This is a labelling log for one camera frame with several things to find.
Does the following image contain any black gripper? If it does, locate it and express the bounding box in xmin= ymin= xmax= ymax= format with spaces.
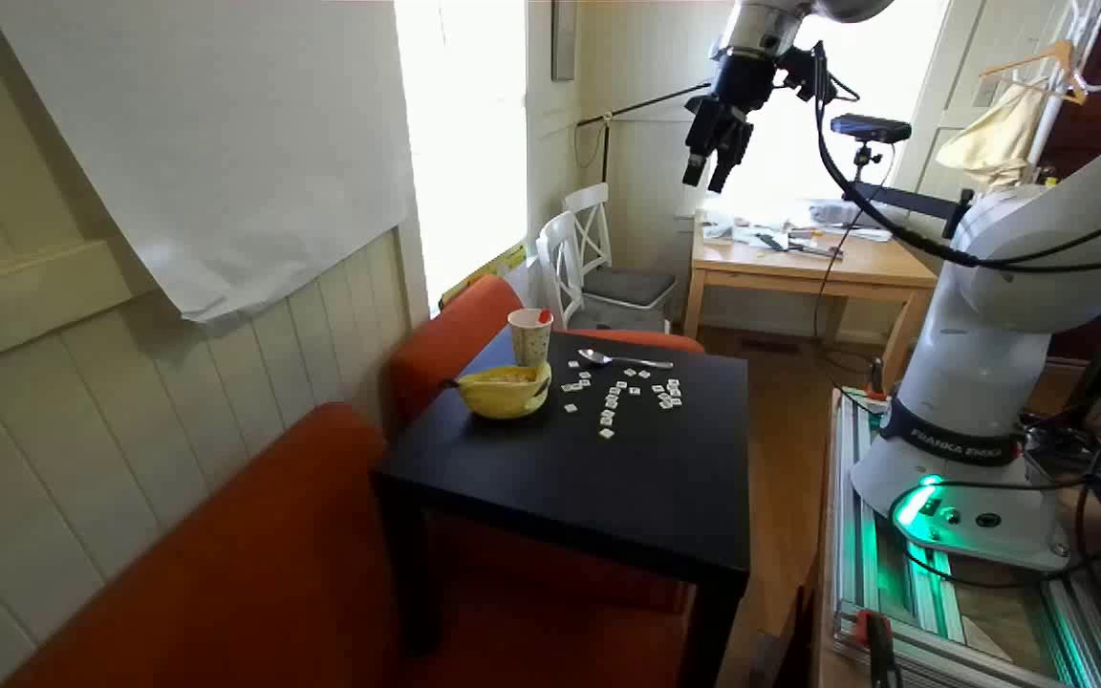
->
xmin=679 ymin=55 xmax=775 ymax=194

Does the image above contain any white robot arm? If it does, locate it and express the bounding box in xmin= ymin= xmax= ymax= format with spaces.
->
xmin=686 ymin=0 xmax=1101 ymax=575

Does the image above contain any silver metal spoon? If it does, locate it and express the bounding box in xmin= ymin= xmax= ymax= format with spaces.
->
xmin=576 ymin=348 xmax=673 ymax=370

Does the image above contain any light wooden desk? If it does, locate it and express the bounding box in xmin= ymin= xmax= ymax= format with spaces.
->
xmin=679 ymin=220 xmax=935 ymax=385

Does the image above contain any white wooden chair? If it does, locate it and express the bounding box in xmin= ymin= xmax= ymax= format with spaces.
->
xmin=529 ymin=185 xmax=675 ymax=332

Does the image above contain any white paper cup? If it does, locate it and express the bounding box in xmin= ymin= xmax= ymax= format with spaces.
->
xmin=510 ymin=306 xmax=553 ymax=367

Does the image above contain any black square table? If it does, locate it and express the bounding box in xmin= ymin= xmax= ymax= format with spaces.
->
xmin=376 ymin=332 xmax=751 ymax=688

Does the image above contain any yellow bowl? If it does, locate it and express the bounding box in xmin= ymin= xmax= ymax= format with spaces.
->
xmin=456 ymin=365 xmax=552 ymax=420

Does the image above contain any wooden clothes hanger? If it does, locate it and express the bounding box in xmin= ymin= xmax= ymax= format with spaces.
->
xmin=981 ymin=40 xmax=1101 ymax=109

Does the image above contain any large white paper sheet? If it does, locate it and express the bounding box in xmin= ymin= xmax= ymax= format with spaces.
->
xmin=0 ymin=0 xmax=412 ymax=327

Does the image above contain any orange sofa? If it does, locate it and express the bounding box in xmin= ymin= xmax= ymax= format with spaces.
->
xmin=5 ymin=273 xmax=710 ymax=688

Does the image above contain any black camera on stand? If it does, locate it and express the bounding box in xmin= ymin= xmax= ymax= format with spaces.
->
xmin=831 ymin=116 xmax=915 ymax=177

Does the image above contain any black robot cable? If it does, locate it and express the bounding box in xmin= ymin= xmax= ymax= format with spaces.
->
xmin=807 ymin=42 xmax=1101 ymax=277

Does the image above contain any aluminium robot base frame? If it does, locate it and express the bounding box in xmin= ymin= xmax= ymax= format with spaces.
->
xmin=815 ymin=385 xmax=1101 ymax=688

